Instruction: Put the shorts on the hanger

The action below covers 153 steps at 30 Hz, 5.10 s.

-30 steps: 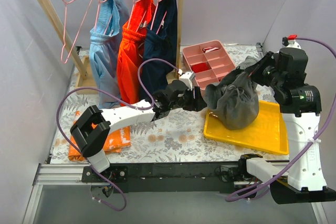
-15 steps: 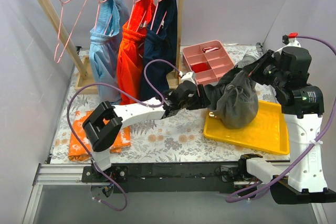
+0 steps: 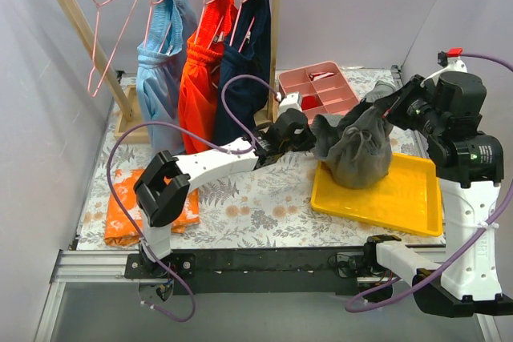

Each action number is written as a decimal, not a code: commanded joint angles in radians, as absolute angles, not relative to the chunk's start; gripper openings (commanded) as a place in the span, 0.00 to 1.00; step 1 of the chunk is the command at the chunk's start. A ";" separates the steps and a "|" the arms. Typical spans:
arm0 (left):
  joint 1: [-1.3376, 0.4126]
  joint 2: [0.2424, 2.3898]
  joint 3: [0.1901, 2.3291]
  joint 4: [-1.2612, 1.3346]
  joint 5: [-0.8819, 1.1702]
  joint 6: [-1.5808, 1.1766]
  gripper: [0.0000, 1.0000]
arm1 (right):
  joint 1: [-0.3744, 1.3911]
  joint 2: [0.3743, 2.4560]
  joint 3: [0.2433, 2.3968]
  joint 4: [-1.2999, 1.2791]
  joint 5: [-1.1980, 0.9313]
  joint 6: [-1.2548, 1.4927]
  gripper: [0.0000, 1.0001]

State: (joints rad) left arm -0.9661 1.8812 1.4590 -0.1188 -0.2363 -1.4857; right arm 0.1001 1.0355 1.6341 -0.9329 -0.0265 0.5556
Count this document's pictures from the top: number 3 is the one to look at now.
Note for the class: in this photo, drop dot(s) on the pink hanger with orange shorts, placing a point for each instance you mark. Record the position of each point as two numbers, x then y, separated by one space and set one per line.
204 8

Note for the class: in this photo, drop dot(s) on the grey shorts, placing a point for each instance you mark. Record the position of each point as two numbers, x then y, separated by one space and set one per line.
356 146

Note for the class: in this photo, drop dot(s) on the red cloth in organizer middle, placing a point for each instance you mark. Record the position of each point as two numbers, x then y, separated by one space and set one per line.
309 102

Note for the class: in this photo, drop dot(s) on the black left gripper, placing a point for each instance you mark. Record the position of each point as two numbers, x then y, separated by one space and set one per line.
300 134

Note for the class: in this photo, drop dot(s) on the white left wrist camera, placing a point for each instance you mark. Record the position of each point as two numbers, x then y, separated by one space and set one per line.
288 101

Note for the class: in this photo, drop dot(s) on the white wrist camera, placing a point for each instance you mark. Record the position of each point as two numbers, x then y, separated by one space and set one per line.
288 101
451 60

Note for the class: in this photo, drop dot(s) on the pink divided organizer tray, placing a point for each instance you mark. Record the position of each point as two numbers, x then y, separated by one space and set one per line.
335 93

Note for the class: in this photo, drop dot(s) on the red white item in organizer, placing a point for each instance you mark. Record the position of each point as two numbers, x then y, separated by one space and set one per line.
315 76

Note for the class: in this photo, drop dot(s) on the wooden clothes rack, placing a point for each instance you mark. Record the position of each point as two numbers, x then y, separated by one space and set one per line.
76 33

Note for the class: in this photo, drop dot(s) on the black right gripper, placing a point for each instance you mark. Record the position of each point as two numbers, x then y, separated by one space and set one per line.
395 102

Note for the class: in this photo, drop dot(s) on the navy blue shorts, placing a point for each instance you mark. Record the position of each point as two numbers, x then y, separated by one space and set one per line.
247 50

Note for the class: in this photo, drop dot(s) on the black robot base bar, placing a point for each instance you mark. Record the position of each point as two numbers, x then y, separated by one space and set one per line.
339 270

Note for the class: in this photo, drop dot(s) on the orange white cloth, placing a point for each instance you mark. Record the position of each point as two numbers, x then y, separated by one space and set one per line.
120 231

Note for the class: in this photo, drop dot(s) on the pink hanger with navy shorts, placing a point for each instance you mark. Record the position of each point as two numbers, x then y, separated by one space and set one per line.
247 34

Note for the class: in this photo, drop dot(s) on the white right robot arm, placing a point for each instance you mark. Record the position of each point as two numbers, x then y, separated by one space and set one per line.
470 171

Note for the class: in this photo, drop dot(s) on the orange shorts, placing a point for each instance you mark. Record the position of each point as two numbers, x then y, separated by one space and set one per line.
198 94

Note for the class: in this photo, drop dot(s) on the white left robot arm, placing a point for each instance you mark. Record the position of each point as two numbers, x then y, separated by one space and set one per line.
164 185

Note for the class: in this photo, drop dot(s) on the light blue shorts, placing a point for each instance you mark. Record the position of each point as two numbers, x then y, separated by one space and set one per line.
161 58

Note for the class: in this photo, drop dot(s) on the yellow plastic tray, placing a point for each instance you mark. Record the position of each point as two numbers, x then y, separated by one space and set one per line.
408 199

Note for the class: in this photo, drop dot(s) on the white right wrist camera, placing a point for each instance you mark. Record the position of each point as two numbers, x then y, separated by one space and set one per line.
451 60

